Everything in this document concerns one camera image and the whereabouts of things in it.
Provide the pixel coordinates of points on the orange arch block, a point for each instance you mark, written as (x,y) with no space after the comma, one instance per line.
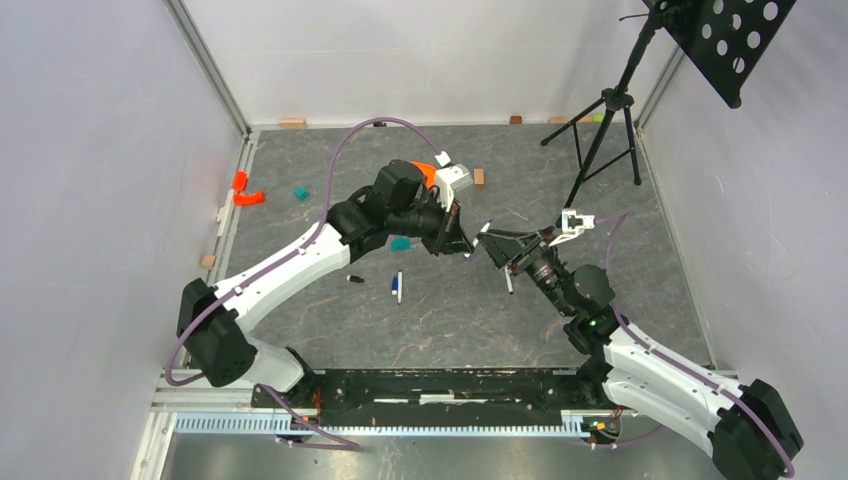
(425,174)

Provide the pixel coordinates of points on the black tripod stand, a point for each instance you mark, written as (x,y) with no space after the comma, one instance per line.
(614,99)

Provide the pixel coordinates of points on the orange curved block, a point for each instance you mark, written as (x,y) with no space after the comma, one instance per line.
(248,199)

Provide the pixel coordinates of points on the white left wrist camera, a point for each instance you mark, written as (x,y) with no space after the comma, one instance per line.
(449,181)

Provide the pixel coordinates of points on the blue cable duct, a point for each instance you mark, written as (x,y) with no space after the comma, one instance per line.
(283,424)

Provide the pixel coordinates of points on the aluminium frame rail left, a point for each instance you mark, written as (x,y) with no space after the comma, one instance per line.
(227,214)

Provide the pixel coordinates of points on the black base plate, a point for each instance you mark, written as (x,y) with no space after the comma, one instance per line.
(444,398)

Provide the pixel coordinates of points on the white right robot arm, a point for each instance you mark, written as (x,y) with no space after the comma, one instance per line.
(745,429)

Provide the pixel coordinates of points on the white pen black tip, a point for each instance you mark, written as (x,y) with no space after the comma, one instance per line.
(508,281)

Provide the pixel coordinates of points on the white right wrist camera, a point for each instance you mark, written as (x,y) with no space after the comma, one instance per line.
(573,225)

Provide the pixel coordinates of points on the wooden block back wall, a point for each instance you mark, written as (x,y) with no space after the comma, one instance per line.
(292,123)

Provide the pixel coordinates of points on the wooden block left rail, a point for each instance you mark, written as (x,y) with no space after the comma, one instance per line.
(208,261)

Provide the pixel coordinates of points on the orange block upright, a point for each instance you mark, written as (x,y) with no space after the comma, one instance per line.
(240,181)

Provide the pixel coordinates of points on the wooden block back right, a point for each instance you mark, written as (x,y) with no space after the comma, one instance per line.
(561,120)

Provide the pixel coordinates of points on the aluminium corner post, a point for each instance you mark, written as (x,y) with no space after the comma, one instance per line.
(203,55)

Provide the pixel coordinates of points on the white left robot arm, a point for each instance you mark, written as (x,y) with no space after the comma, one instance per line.
(215,322)

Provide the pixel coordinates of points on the black perforated plate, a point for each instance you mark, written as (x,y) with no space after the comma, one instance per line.
(723,39)

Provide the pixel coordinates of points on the small teal cube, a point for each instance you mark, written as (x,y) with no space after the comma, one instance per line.
(301,193)

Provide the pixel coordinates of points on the teal cube near pen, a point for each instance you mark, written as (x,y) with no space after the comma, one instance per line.
(399,244)

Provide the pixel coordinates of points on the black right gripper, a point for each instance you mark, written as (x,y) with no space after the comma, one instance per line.
(503,246)

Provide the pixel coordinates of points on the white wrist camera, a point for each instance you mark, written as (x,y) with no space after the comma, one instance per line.
(573,225)
(449,181)

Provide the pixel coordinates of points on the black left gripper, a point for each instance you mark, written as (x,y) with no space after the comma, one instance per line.
(456,239)

